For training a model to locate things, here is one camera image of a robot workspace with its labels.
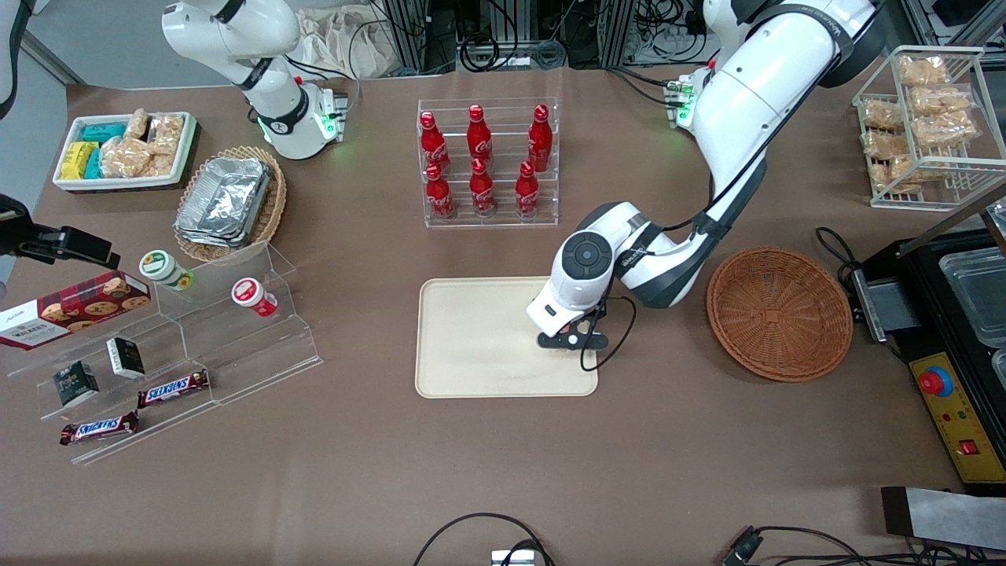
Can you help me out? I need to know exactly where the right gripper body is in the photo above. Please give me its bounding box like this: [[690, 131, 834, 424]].
[[0, 195, 36, 259]]

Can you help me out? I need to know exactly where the beige rectangular serving tray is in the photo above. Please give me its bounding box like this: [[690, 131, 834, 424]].
[[415, 275, 600, 399]]

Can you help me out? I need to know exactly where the oval tan wicker basket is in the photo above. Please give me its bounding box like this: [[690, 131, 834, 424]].
[[173, 145, 288, 263]]

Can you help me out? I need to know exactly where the round brown wicker basket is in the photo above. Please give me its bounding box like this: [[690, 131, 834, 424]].
[[706, 247, 855, 384]]

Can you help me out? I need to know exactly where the red tartan cookie box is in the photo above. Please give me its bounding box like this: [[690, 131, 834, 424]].
[[0, 270, 152, 351]]

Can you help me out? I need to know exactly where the yellow snack packet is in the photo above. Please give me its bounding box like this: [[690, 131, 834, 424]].
[[61, 141, 99, 181]]

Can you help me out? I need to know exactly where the green lid yogurt cup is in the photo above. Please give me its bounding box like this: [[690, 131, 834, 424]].
[[139, 249, 194, 292]]

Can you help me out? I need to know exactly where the small black white box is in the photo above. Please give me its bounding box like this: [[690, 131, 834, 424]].
[[106, 336, 146, 380]]

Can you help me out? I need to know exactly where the clear acrylic bottle rack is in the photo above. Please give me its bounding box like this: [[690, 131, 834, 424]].
[[417, 97, 560, 229]]

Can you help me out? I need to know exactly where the red cola bottle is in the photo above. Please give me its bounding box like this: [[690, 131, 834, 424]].
[[469, 157, 497, 218], [420, 111, 451, 174], [425, 163, 456, 219], [527, 104, 553, 172], [467, 105, 494, 166], [515, 161, 541, 219]]

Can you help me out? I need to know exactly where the white rectangular snack bin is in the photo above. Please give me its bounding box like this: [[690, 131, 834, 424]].
[[53, 112, 199, 193]]

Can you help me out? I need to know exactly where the stack of foil containers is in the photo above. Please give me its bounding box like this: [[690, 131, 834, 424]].
[[174, 157, 274, 248]]

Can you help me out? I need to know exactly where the brown Snickers bar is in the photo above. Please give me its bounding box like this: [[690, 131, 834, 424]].
[[60, 411, 140, 447], [138, 369, 211, 409]]

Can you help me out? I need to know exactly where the red lid yogurt cup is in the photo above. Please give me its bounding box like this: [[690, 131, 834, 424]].
[[231, 277, 278, 318]]

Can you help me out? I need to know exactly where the clear acrylic step display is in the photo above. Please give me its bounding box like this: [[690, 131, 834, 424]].
[[4, 242, 325, 466]]

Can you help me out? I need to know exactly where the beige cloth bag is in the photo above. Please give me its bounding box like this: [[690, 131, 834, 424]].
[[295, 6, 394, 79]]

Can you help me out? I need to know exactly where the bagged pastry snack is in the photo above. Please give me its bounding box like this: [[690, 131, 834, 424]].
[[868, 153, 944, 193], [908, 85, 975, 119], [861, 130, 912, 159], [896, 55, 949, 87], [861, 99, 905, 131], [912, 110, 980, 150]]

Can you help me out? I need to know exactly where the black machine yellow panel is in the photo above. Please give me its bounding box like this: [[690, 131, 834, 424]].
[[849, 189, 1006, 496]]

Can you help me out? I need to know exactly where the grey sheet black edge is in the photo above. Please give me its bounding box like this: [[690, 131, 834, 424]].
[[880, 486, 1006, 551]]

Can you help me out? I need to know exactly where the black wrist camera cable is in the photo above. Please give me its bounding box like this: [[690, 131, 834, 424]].
[[580, 24, 846, 373]]

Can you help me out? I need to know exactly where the black looped cable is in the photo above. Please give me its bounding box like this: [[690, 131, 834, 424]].
[[413, 513, 555, 566]]

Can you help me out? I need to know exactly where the black coiled cable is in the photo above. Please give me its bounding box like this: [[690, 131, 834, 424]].
[[459, 35, 501, 73]]

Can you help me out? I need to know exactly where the aluminium frame post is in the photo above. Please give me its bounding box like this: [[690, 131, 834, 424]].
[[387, 0, 430, 73], [604, 0, 639, 65]]

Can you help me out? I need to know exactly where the black machine power cable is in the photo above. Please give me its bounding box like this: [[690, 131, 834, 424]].
[[814, 226, 867, 289]]

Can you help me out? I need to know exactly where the black cable with plug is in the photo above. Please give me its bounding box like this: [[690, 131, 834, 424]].
[[721, 525, 1006, 566]]

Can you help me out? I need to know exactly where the white wire rack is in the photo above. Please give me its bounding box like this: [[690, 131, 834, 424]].
[[852, 45, 1006, 211]]

